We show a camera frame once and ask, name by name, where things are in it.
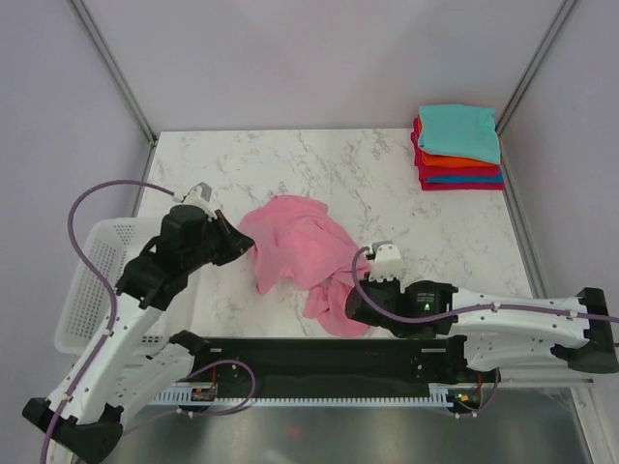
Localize crimson folded t-shirt upper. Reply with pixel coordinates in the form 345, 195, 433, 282
410, 118, 501, 181

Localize purple cable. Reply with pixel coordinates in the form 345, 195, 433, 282
351, 246, 619, 420
41, 179, 256, 464

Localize teal folded t-shirt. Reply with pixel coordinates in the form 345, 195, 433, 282
418, 104, 501, 165

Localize crimson folded t-shirt bottom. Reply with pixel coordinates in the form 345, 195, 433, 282
418, 165, 504, 191

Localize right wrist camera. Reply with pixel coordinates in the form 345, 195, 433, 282
366, 241, 403, 282

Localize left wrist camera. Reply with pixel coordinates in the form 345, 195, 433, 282
173, 182, 215, 217

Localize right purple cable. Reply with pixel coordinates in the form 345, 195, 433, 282
351, 246, 619, 420

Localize aluminium frame post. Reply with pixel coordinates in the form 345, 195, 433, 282
496, 0, 580, 136
67, 0, 158, 147

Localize right aluminium frame post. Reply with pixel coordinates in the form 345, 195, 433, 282
496, 0, 580, 136

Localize pink t-shirt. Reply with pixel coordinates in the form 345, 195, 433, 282
239, 195, 370, 337

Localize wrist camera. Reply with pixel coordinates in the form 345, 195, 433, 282
173, 182, 215, 217
366, 241, 403, 282

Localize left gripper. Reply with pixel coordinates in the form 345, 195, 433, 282
184, 210, 254, 274

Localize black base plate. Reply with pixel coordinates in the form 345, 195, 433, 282
190, 336, 499, 397

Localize blue folded t-shirt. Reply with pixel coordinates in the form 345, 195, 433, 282
426, 173, 503, 184

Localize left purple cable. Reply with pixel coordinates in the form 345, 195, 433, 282
41, 179, 256, 464

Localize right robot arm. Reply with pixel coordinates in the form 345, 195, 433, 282
344, 279, 618, 381

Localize white cable duct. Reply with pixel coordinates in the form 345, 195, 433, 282
150, 383, 453, 407

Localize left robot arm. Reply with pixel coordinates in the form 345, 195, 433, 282
22, 205, 254, 463

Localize left aluminium frame post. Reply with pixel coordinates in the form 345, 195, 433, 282
67, 0, 158, 147

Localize crimson folded t-shirt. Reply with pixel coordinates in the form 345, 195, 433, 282
410, 118, 501, 181
418, 165, 504, 191

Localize white plastic basket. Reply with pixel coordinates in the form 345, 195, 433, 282
54, 217, 161, 356

